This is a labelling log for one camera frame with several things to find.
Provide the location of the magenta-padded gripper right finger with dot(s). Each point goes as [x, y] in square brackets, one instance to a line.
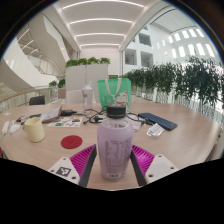
[145, 160]

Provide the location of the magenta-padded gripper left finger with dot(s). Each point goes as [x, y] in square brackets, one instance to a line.
[81, 161]

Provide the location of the purple drink bottle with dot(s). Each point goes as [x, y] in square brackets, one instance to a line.
[115, 146]

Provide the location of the flat round red coaster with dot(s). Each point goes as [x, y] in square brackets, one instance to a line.
[71, 142]

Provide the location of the long white sachet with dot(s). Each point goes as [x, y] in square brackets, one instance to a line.
[155, 130]

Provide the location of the dark blue keyboard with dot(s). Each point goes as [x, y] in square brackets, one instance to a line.
[158, 121]

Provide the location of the colourful sticker sheet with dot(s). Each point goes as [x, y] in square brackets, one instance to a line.
[65, 122]

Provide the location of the small black case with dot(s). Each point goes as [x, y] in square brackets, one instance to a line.
[68, 112]

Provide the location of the pale yellow mug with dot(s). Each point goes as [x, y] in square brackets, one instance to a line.
[34, 130]

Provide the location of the white chair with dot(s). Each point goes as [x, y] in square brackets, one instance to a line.
[74, 96]

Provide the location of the green tote bag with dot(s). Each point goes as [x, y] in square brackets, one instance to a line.
[106, 91]

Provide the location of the white computer mouse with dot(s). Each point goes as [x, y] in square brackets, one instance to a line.
[14, 128]

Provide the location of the black office chair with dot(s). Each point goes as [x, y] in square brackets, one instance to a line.
[37, 100]

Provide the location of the planter box with green plants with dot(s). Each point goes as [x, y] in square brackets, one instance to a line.
[57, 87]

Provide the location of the white cabinet topped with plants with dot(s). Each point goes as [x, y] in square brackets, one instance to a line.
[85, 76]

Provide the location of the row of green hedge plants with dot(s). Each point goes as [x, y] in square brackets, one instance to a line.
[186, 80]

